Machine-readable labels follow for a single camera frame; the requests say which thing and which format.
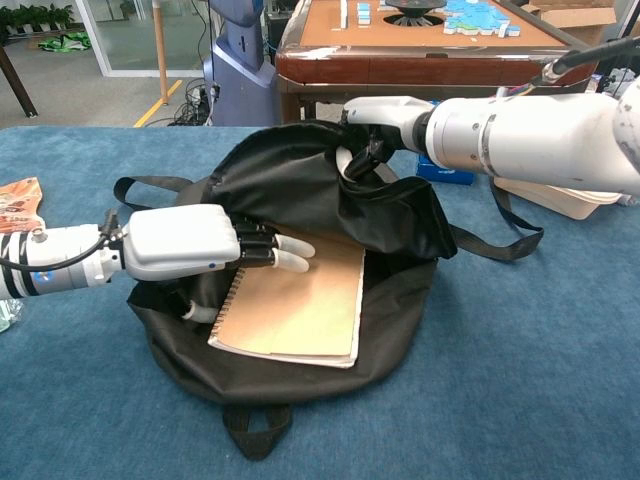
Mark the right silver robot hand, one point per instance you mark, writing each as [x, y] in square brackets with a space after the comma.
[385, 112]

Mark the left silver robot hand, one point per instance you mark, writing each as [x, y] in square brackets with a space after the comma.
[180, 240]

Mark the black fabric backpack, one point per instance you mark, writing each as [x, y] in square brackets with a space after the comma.
[300, 200]

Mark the brown spiral notebook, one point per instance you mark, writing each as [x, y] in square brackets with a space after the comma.
[295, 310]

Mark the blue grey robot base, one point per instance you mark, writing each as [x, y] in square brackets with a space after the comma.
[240, 75]

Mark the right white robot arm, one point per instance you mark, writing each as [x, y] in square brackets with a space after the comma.
[540, 135]

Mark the brown mahjong table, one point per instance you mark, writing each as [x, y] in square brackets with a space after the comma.
[350, 55]

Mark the blue cookie box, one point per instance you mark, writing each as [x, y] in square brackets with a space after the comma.
[445, 174]

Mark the orange spouted sauce pouch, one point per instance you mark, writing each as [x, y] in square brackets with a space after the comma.
[17, 205]

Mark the beige plastic tray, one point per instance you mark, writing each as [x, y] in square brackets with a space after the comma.
[560, 200]

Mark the brown cardboard box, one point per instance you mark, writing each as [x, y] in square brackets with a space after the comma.
[575, 17]

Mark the blue felt table cover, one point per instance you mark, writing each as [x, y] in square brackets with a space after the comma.
[500, 350]

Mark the green potted plants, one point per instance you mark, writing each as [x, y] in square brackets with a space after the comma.
[35, 17]

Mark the wooden post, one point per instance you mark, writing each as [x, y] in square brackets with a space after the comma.
[161, 50]

